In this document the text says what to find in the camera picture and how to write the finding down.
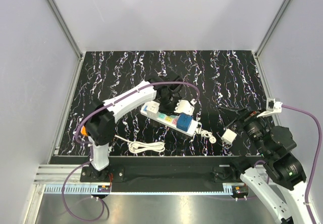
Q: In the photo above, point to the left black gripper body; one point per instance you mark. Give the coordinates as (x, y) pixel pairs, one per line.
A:
(168, 104)

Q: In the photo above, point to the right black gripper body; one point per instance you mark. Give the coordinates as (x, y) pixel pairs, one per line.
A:
(253, 125)

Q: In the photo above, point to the white square socket adapter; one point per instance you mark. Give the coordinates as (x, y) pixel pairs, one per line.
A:
(152, 109)

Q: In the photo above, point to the white multicolour power strip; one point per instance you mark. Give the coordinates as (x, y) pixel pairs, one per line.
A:
(170, 121)

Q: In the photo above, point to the white charger plug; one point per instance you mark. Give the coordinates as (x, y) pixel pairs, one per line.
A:
(229, 136)

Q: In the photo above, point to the blue cube socket adapter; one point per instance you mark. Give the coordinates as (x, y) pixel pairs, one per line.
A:
(184, 122)

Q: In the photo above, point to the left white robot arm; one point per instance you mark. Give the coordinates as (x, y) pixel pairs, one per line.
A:
(99, 126)

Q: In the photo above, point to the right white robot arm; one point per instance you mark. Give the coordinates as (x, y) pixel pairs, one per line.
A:
(283, 168)

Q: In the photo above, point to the orange power strip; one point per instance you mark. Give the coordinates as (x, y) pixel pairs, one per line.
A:
(83, 131)

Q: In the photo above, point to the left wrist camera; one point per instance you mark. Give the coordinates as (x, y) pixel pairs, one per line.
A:
(184, 107)

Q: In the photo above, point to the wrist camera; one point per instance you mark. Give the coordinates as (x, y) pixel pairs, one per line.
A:
(273, 107)
(184, 107)

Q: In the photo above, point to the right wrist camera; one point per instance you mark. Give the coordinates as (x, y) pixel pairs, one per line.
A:
(273, 107)

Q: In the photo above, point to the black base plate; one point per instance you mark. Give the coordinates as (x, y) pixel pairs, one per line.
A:
(165, 174)

